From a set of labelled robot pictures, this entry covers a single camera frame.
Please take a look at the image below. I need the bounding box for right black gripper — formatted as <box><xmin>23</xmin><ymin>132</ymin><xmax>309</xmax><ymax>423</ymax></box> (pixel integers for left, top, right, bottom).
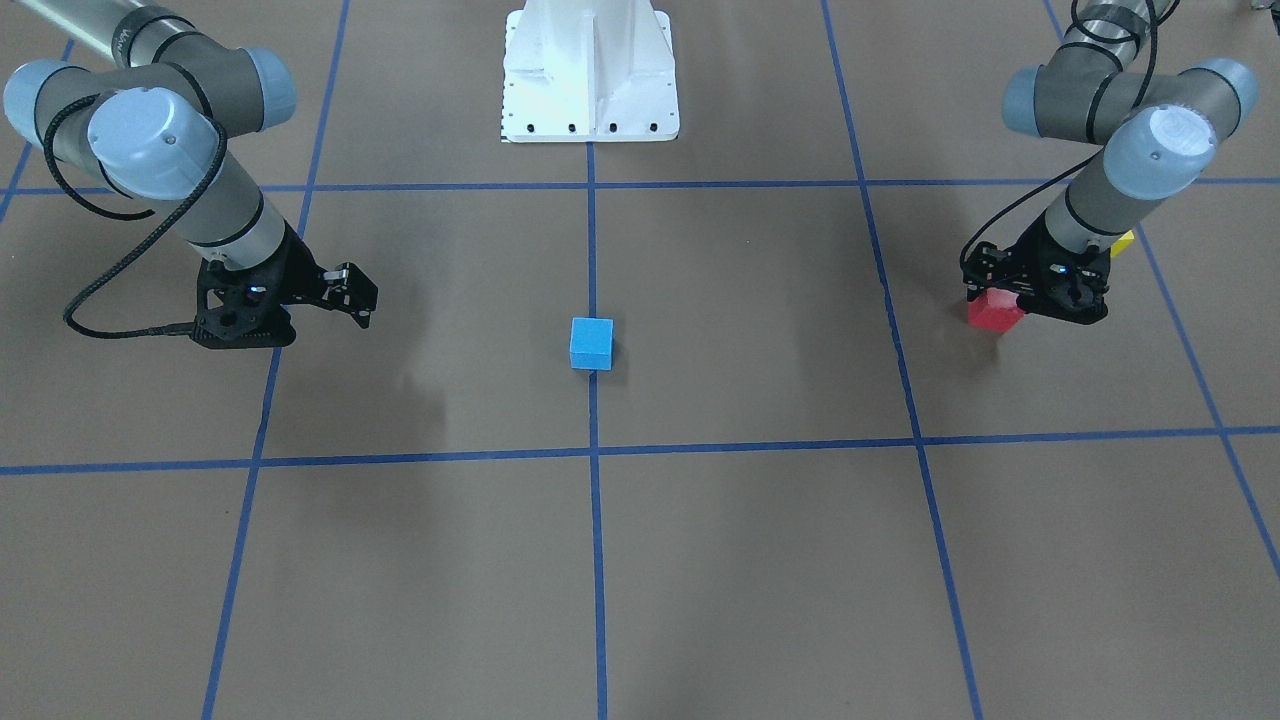
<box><xmin>268</xmin><ymin>228</ymin><xmax>379</xmax><ymax>329</ymax></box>

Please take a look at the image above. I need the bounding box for red foam block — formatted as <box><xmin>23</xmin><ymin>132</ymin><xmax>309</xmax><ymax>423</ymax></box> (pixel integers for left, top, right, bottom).
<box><xmin>966</xmin><ymin>288</ymin><xmax>1027</xmax><ymax>333</ymax></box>

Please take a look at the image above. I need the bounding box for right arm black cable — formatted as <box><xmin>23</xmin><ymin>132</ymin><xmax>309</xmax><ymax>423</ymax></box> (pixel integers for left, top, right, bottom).
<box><xmin>42</xmin><ymin>65</ymin><xmax>229</xmax><ymax>341</ymax></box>

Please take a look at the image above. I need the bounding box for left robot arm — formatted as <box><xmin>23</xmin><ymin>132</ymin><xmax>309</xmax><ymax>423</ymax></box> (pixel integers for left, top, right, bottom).
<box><xmin>959</xmin><ymin>1</ymin><xmax>1260</xmax><ymax>322</ymax></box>

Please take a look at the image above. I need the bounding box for yellow foam block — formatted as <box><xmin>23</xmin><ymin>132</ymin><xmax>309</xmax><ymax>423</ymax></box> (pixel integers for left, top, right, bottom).
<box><xmin>1108</xmin><ymin>229</ymin><xmax>1137</xmax><ymax>258</ymax></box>

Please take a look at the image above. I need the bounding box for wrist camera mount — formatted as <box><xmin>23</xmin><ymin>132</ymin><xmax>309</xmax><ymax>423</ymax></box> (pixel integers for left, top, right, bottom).
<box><xmin>189</xmin><ymin>258</ymin><xmax>296</xmax><ymax>350</ymax></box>
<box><xmin>1020</xmin><ymin>243</ymin><xmax>1112</xmax><ymax>325</ymax></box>

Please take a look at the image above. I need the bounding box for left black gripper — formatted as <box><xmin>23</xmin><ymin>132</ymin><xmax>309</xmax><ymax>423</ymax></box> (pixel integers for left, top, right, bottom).
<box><xmin>961</xmin><ymin>214</ymin><xmax>1071</xmax><ymax>301</ymax></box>

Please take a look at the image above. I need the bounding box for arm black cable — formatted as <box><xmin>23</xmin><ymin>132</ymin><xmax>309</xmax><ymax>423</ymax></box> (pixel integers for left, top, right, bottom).
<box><xmin>960</xmin><ymin>0</ymin><xmax>1161</xmax><ymax>266</ymax></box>
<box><xmin>42</xmin><ymin>65</ymin><xmax>229</xmax><ymax>341</ymax></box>

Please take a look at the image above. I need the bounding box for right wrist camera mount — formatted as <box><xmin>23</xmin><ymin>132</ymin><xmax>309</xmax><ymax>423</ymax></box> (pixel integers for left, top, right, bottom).
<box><xmin>189</xmin><ymin>258</ymin><xmax>296</xmax><ymax>350</ymax></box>

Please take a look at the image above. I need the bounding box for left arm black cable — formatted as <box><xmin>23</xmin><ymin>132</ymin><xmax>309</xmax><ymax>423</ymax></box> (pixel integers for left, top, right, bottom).
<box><xmin>960</xmin><ymin>0</ymin><xmax>1161</xmax><ymax>266</ymax></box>

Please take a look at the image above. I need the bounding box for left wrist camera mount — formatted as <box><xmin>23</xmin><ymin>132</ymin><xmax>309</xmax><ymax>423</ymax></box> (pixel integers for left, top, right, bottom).
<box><xmin>1020</xmin><ymin>243</ymin><xmax>1112</xmax><ymax>325</ymax></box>

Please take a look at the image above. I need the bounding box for white camera pillar base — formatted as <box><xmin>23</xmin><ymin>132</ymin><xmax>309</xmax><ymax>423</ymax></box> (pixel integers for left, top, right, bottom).
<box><xmin>500</xmin><ymin>1</ymin><xmax>681</xmax><ymax>143</ymax></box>

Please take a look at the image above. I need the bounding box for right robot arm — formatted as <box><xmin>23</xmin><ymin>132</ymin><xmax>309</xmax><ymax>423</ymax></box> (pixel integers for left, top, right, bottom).
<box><xmin>3</xmin><ymin>1</ymin><xmax>378</xmax><ymax>348</ymax></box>

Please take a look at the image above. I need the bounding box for blue foam block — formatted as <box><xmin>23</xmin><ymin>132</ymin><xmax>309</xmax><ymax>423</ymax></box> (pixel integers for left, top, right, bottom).
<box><xmin>570</xmin><ymin>316</ymin><xmax>614</xmax><ymax>372</ymax></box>

